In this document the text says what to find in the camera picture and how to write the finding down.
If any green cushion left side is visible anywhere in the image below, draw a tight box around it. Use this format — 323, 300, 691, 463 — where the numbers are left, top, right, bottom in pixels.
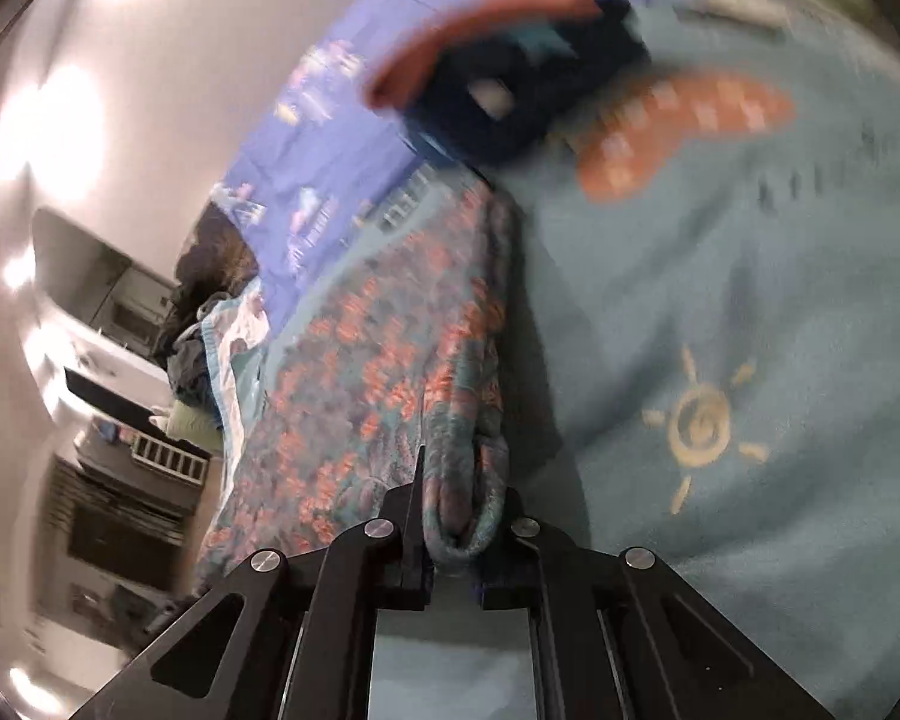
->
162, 400, 224, 455

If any dark clothes pile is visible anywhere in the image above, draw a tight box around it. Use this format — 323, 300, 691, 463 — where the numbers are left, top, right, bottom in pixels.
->
151, 203, 258, 422

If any white shelf rack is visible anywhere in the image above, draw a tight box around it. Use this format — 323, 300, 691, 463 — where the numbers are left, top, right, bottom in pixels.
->
131, 433, 209, 486

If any purple tree print sheet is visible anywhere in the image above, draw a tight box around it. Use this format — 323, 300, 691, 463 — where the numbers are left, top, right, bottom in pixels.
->
209, 0, 716, 317

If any floral fleece garment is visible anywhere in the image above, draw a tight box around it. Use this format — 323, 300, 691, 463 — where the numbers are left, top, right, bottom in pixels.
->
193, 174, 514, 593

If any navy star fleece garment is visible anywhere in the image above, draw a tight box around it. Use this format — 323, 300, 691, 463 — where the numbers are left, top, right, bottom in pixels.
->
401, 0, 649, 167

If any teal patterned bed quilt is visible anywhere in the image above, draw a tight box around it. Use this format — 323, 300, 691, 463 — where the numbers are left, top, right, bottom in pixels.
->
194, 0, 900, 720

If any pink folded garment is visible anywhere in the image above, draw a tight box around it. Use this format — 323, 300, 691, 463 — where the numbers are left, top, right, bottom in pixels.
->
364, 0, 601, 110

